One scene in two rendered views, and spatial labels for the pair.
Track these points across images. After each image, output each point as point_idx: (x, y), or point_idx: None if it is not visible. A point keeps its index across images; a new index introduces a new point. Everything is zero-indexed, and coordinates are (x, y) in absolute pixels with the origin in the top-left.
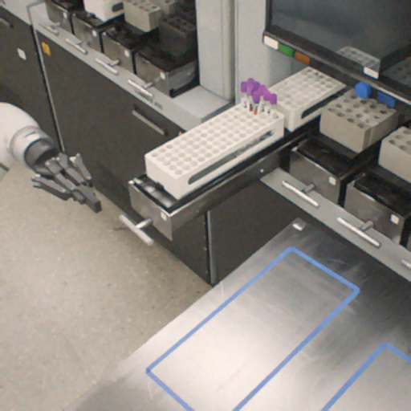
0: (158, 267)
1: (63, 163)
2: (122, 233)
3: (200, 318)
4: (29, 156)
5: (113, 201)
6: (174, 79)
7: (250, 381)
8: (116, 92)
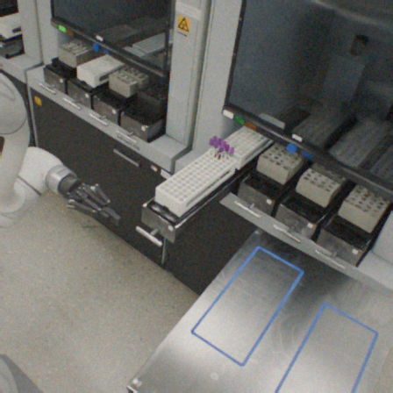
0: (118, 253)
1: (88, 191)
2: (89, 231)
3: (215, 295)
4: (62, 186)
5: None
6: (151, 131)
7: (255, 332)
8: (100, 136)
